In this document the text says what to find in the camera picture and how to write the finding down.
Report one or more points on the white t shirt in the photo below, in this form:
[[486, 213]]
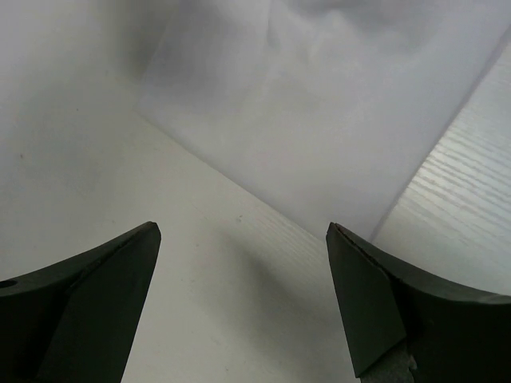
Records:
[[324, 110]]

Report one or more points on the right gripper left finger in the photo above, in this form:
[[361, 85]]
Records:
[[76, 320]]

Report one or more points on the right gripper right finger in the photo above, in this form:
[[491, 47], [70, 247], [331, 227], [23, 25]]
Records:
[[404, 324]]

